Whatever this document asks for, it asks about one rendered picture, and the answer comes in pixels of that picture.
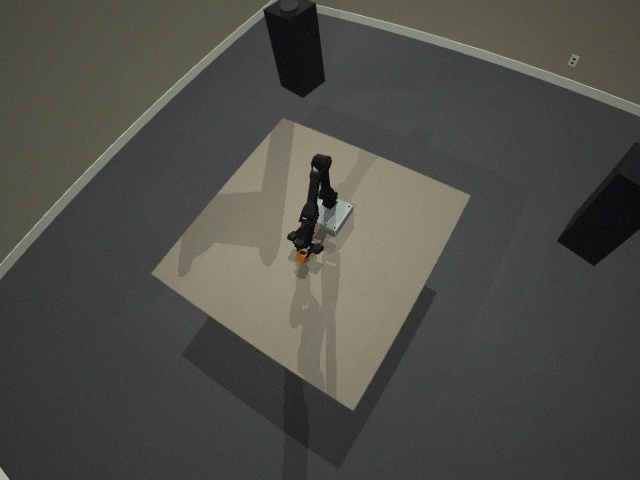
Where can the orange block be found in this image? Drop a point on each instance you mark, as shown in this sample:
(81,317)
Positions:
(301,256)

